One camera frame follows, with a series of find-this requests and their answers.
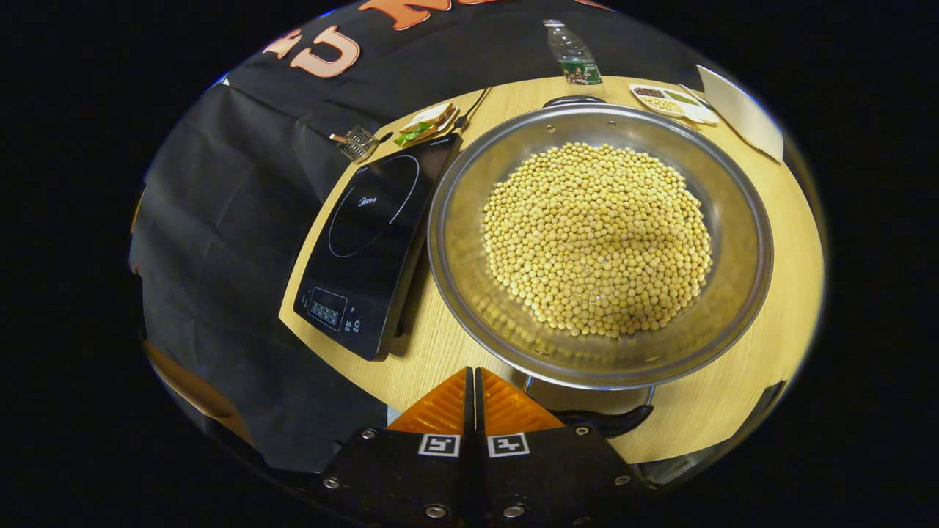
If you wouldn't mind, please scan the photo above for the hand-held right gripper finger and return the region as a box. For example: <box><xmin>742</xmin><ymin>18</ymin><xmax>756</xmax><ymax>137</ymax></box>
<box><xmin>308</xmin><ymin>367</ymin><xmax>478</xmax><ymax>528</ymax></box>
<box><xmin>475</xmin><ymin>367</ymin><xmax>650</xmax><ymax>528</ymax></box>

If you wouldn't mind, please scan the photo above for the steel pot with black handles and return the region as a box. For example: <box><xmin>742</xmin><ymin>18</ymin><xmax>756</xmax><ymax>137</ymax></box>
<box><xmin>427</xmin><ymin>94</ymin><xmax>775</xmax><ymax>439</ymax></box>

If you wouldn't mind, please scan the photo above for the black induction cooktop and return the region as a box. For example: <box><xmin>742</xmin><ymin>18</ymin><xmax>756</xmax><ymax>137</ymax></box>
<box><xmin>293</xmin><ymin>132</ymin><xmax>464</xmax><ymax>362</ymax></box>

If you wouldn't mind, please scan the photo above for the pile of yellow soybeans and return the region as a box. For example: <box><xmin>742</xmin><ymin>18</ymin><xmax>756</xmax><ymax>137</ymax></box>
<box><xmin>482</xmin><ymin>142</ymin><xmax>714</xmax><ymax>340</ymax></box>

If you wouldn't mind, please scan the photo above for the small white plate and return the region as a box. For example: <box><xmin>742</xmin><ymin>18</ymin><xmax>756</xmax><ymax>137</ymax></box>
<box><xmin>400</xmin><ymin>106</ymin><xmax>461</xmax><ymax>147</ymax></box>

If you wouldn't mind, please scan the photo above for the black backdrop cloth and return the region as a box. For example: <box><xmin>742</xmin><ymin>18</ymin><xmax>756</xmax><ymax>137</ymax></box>
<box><xmin>131</xmin><ymin>0</ymin><xmax>705</xmax><ymax>474</ymax></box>

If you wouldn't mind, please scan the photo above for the sandwich with lettuce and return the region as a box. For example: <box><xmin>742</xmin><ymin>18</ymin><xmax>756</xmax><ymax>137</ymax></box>
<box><xmin>394</xmin><ymin>103</ymin><xmax>457</xmax><ymax>146</ymax></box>

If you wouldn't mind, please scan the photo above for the white divided bean dish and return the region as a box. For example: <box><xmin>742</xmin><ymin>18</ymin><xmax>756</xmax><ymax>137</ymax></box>
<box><xmin>629</xmin><ymin>83</ymin><xmax>720</xmax><ymax>125</ymax></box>

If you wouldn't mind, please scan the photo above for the clear plastic water bottle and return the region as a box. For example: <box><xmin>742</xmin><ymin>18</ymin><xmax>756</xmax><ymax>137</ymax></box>
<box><xmin>543</xmin><ymin>19</ymin><xmax>604</xmax><ymax>86</ymax></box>

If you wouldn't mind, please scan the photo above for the white toaster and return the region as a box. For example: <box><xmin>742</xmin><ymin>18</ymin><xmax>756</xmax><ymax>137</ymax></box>
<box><xmin>695</xmin><ymin>65</ymin><xmax>786</xmax><ymax>164</ymax></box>

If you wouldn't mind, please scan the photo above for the wire mesh utensil holder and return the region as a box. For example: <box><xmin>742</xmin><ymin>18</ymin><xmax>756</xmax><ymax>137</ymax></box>
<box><xmin>330</xmin><ymin>126</ymin><xmax>381</xmax><ymax>164</ymax></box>

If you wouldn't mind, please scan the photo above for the black power cable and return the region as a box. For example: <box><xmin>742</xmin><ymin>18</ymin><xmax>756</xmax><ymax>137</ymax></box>
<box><xmin>453</xmin><ymin>87</ymin><xmax>494</xmax><ymax>133</ymax></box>

